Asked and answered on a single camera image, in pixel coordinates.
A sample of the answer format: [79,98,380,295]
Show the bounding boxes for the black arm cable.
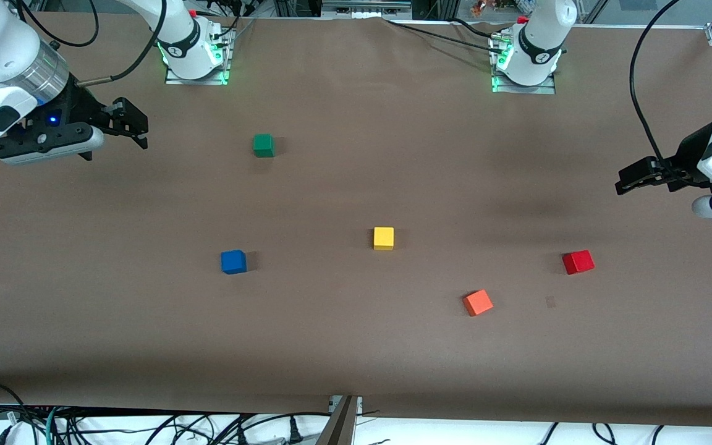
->
[630,0,685,183]
[15,0,169,86]

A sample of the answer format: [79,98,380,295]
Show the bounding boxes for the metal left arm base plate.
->
[491,34,557,95]

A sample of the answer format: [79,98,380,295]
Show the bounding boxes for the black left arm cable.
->
[630,0,685,183]

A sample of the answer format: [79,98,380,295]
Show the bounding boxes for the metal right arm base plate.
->
[164,28,234,86]

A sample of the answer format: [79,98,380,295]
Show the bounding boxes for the red wooden block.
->
[562,250,596,276]

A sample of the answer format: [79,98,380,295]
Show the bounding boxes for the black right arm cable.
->
[15,0,169,86]

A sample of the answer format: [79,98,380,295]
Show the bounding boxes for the orange wooden block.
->
[462,289,494,317]

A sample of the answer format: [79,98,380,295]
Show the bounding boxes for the blue wooden block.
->
[221,250,248,274]

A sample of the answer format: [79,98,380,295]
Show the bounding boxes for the brown table cover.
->
[0,11,712,428]

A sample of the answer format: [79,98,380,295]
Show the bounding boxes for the black cable on table cover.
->
[386,17,510,55]

